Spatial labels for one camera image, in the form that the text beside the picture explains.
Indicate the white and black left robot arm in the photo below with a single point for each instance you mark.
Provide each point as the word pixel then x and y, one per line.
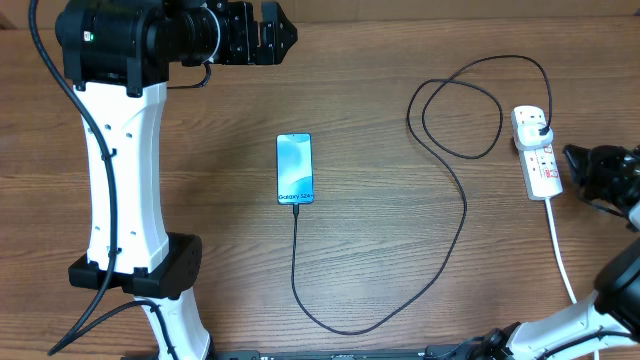
pixel 117 54

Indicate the white power strip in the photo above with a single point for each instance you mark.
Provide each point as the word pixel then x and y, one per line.
pixel 539 166

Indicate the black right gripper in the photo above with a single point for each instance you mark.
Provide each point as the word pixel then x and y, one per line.
pixel 586 165

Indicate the white charger plug adapter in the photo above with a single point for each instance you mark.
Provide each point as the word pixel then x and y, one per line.
pixel 528 138

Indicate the blue Galaxy smartphone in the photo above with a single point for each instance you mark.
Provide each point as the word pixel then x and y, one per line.
pixel 295 176

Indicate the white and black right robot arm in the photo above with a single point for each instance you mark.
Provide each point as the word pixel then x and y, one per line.
pixel 609 316

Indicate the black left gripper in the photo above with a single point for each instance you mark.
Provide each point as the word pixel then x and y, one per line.
pixel 243 51

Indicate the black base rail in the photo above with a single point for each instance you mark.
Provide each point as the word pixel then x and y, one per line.
pixel 460 351

